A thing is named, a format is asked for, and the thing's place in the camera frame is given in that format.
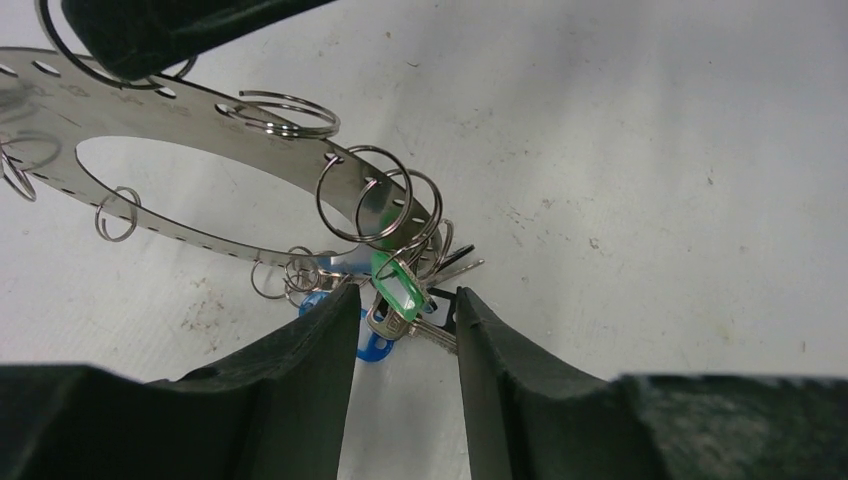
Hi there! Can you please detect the black key tag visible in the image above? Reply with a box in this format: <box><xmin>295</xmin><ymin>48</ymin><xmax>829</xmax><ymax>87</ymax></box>
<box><xmin>436</xmin><ymin>244</ymin><xmax>475</xmax><ymax>272</ymax></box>

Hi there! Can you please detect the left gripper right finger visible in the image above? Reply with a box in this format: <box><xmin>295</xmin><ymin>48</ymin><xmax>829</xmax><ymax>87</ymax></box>
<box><xmin>456</xmin><ymin>287</ymin><xmax>847</xmax><ymax>479</ymax></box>

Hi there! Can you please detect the silver key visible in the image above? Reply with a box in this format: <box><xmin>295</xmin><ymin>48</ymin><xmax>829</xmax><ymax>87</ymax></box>
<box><xmin>365</xmin><ymin>295</ymin><xmax>458</xmax><ymax>355</ymax></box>

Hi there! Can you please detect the blue key tag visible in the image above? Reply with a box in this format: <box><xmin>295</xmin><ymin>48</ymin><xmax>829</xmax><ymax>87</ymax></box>
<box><xmin>292</xmin><ymin>261</ymin><xmax>394</xmax><ymax>363</ymax></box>

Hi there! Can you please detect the green key tag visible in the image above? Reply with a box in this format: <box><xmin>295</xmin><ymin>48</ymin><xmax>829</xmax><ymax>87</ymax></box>
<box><xmin>370</xmin><ymin>251</ymin><xmax>431</xmax><ymax>322</ymax></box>

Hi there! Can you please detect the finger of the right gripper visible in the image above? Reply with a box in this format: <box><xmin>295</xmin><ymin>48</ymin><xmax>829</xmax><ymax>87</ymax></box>
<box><xmin>61</xmin><ymin>0</ymin><xmax>331</xmax><ymax>80</ymax></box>

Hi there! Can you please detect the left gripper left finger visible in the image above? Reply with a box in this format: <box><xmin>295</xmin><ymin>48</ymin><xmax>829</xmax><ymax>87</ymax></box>
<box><xmin>1</xmin><ymin>286</ymin><xmax>361</xmax><ymax>479</ymax></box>

